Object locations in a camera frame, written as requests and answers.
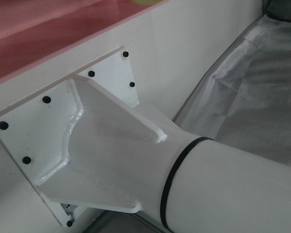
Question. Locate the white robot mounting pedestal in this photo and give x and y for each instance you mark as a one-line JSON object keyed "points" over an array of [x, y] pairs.
{"points": [[111, 157]]}

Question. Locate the pink plastic basket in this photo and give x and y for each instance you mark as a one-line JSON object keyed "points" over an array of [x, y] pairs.
{"points": [[38, 31]]}

